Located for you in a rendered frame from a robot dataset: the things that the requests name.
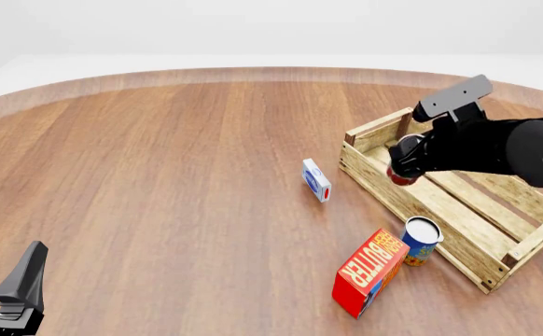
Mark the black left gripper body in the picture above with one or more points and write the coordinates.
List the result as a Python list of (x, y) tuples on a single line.
[(5, 322)]

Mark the grey plate on black stalk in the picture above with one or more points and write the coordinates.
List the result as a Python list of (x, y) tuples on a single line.
[(453, 97)]

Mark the red tomato sauce tin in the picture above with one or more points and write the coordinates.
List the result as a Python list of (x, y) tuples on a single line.
[(403, 180)]

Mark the wooden slat tray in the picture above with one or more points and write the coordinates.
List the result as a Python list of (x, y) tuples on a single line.
[(463, 217)]

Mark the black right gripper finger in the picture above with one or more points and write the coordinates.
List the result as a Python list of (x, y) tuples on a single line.
[(407, 159)]

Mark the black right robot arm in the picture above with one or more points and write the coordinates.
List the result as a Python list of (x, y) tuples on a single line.
[(533, 154)]

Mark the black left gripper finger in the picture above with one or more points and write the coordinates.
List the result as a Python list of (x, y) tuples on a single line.
[(25, 280)]

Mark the red butter box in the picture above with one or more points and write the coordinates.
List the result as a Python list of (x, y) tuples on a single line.
[(369, 273)]

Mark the small white and blue box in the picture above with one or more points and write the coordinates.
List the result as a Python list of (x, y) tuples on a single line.
[(316, 179)]

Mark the blue soup tin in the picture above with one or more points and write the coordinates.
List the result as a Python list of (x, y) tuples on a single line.
[(421, 238)]

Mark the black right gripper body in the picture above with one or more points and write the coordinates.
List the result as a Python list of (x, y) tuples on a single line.
[(439, 150)]

